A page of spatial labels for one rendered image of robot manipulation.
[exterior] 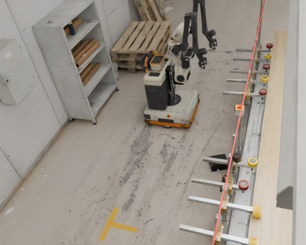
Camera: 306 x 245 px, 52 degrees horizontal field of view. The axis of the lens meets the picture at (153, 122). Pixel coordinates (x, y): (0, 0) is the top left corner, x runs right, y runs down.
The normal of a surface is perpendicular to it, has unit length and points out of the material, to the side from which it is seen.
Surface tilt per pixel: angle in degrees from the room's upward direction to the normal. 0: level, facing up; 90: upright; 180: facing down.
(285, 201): 90
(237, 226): 0
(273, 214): 0
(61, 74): 90
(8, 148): 90
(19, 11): 90
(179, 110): 0
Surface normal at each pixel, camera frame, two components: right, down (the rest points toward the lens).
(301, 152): -0.15, -0.75
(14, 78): 0.93, 0.11
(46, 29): -0.33, 0.65
